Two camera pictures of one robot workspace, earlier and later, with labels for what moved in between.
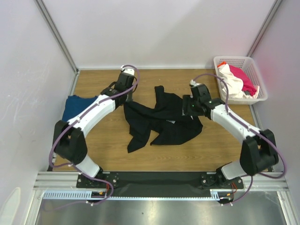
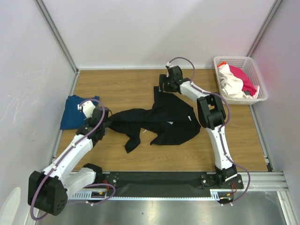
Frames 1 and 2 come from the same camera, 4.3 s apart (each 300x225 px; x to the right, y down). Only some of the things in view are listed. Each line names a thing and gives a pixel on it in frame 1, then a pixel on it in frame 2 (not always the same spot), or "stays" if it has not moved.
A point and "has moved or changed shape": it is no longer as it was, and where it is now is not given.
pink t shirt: (248, 86) stays
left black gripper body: (129, 96) → (104, 128)
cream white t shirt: (235, 84) stays
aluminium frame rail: (63, 185) stays
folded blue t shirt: (73, 103) stays
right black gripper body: (186, 107) → (162, 83)
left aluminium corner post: (47, 16) stays
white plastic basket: (245, 83) stays
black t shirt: (167, 119) has moved or changed shape
